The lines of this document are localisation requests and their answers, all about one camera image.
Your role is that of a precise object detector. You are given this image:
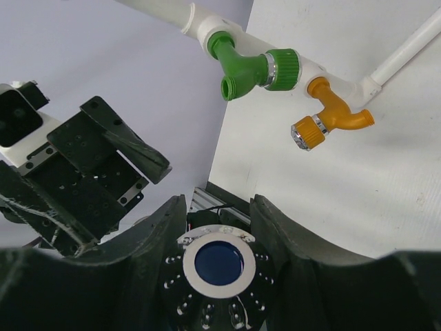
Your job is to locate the green water faucet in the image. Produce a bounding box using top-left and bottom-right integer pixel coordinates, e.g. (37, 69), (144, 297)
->
(207, 31), (300, 101)

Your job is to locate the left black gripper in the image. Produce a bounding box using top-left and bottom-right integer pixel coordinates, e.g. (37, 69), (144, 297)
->
(1, 96), (172, 257)

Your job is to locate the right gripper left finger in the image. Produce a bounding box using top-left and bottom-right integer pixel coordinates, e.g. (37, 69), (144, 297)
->
(1, 196), (187, 330)

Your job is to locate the white PVC pipe stand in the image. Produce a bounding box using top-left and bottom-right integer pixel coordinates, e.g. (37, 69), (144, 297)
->
(122, 1), (440, 108)

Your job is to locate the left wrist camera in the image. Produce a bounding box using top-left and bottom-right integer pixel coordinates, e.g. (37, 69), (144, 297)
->
(1, 81), (61, 176)

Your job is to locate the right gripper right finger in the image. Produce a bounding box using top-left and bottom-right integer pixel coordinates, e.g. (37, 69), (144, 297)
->
(250, 195), (440, 330)

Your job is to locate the blue water faucet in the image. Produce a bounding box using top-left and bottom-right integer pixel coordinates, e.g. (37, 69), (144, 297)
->
(158, 225), (276, 330)

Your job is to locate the orange water faucet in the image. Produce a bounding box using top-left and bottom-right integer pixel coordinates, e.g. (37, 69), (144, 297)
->
(291, 77), (375, 151)

